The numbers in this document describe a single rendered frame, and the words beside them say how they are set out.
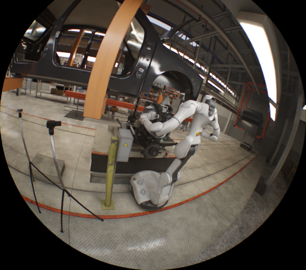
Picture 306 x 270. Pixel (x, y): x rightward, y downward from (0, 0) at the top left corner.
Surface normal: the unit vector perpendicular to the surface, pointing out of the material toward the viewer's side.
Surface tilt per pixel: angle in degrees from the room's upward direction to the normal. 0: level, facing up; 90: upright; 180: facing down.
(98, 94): 90
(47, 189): 0
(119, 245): 0
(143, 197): 38
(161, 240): 0
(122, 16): 90
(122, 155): 90
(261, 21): 90
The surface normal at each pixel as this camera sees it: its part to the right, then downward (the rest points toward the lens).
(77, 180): 0.29, -0.94
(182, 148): -0.82, -0.13
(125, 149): 0.37, 0.31
